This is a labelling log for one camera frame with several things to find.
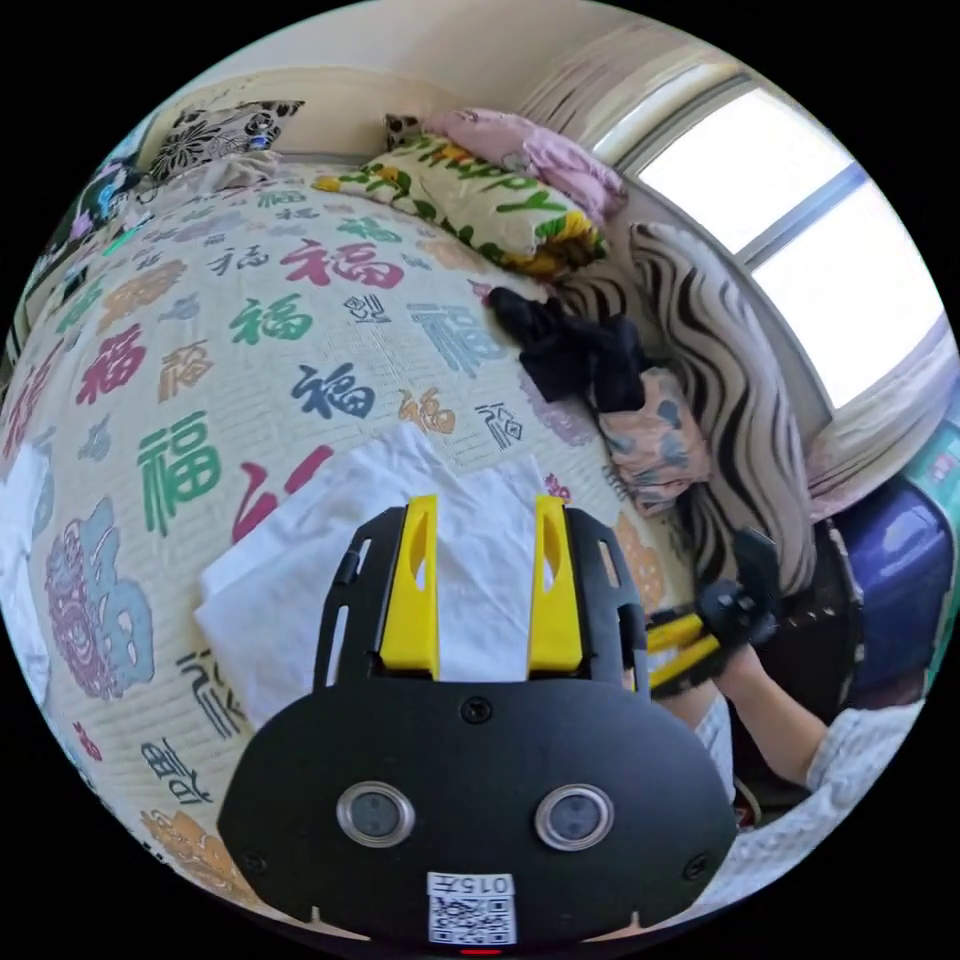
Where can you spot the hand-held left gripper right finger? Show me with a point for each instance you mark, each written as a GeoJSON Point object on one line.
{"type": "Point", "coordinates": [556, 615]}

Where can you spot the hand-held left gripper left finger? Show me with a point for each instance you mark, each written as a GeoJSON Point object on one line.
{"type": "Point", "coordinates": [409, 600]}

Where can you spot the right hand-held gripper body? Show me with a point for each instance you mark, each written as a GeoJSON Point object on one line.
{"type": "Point", "coordinates": [731, 611]}

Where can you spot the white t-shirt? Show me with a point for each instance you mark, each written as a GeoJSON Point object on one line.
{"type": "Point", "coordinates": [300, 570]}

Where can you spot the person's right forearm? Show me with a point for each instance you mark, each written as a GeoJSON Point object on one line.
{"type": "Point", "coordinates": [780, 735]}

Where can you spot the person's right hand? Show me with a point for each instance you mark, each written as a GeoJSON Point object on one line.
{"type": "Point", "coordinates": [739, 671]}

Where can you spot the purple suitcase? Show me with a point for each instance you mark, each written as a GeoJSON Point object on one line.
{"type": "Point", "coordinates": [900, 585]}

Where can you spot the pink patterned garment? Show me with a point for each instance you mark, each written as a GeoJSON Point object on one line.
{"type": "Point", "coordinates": [660, 442]}

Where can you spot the zebra striped blanket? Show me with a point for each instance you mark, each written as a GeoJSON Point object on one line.
{"type": "Point", "coordinates": [720, 375]}

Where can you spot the black garment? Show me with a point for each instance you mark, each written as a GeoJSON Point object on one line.
{"type": "Point", "coordinates": [570, 345]}

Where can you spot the bed with printed sheet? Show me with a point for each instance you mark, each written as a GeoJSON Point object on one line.
{"type": "Point", "coordinates": [247, 360]}

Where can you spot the white garment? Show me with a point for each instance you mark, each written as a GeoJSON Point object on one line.
{"type": "Point", "coordinates": [19, 570]}

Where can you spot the window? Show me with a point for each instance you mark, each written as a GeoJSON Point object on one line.
{"type": "Point", "coordinates": [810, 225]}

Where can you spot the folded quilt with green print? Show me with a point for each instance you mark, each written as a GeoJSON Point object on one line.
{"type": "Point", "coordinates": [480, 195]}

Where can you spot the small black and white cushion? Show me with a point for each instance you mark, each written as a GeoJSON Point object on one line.
{"type": "Point", "coordinates": [401, 131]}

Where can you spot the pink blanket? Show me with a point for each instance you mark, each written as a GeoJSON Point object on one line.
{"type": "Point", "coordinates": [540, 146]}

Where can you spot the black and white floral cushion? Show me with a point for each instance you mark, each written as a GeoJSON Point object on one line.
{"type": "Point", "coordinates": [214, 131]}

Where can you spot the cream curtain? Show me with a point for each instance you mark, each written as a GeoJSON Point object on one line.
{"type": "Point", "coordinates": [622, 82]}

